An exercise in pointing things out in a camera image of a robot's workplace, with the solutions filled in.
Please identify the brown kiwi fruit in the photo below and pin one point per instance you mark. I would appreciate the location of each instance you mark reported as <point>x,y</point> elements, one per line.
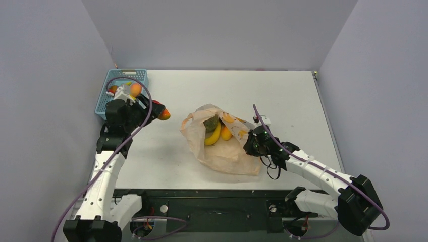
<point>112,89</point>

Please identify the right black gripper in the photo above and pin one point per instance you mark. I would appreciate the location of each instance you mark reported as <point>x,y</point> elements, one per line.
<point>252,140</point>

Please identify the translucent orange plastic bag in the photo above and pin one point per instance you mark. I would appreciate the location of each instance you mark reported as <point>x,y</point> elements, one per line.
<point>223,156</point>

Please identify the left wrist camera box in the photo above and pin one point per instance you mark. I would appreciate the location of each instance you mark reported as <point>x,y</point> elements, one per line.
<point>123,92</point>

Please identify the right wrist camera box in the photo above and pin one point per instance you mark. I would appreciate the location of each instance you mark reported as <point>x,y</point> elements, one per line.
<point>263,118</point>

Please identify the blue plastic basket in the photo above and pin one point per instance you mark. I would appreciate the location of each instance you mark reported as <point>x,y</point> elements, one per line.
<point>118,77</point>

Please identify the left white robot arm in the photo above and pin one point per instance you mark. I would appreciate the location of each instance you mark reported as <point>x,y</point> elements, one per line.
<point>107,173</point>

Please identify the orange peach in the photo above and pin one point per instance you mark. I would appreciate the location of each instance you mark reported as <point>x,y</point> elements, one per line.
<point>135,89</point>

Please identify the aluminium frame rail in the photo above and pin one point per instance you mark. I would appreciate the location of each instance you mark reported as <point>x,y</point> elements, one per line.
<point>224,214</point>

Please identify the green netted melon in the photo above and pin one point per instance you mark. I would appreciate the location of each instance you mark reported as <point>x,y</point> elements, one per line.
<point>211,123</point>

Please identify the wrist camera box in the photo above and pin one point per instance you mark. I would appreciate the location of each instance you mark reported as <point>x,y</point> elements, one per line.
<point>123,92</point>
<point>263,118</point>

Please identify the red yellow mango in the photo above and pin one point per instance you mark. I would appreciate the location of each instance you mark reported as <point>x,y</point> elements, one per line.
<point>160,111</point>

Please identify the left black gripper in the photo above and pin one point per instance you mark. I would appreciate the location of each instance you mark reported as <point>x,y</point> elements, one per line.
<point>144,102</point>

